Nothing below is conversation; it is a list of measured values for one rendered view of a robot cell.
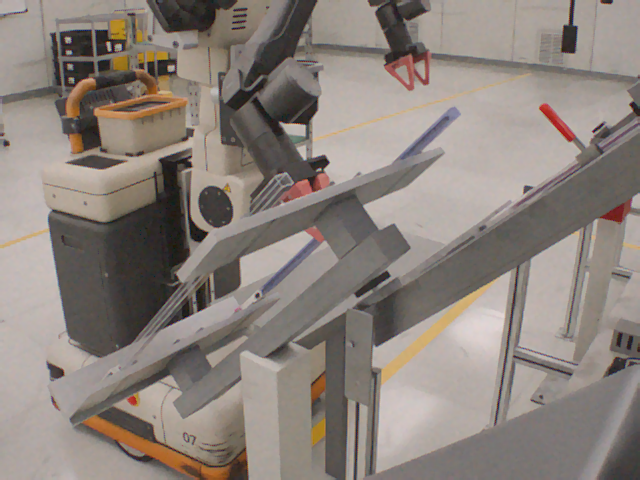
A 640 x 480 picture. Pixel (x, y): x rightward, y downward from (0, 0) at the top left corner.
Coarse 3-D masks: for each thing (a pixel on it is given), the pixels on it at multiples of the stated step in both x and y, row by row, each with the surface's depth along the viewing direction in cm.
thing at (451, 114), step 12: (456, 108) 68; (444, 120) 68; (432, 132) 69; (420, 144) 70; (408, 156) 72; (312, 240) 86; (324, 240) 86; (300, 252) 88; (312, 252) 88; (288, 264) 90; (276, 276) 93; (264, 288) 95
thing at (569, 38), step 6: (564, 30) 99; (570, 30) 98; (576, 30) 98; (564, 36) 99; (570, 36) 99; (576, 36) 99; (564, 42) 99; (570, 42) 99; (576, 42) 99; (564, 48) 100; (570, 48) 99
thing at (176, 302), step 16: (288, 176) 52; (272, 192) 52; (256, 208) 53; (208, 272) 61; (192, 288) 63; (176, 304) 65; (160, 320) 68; (144, 336) 72; (128, 352) 75; (112, 368) 80
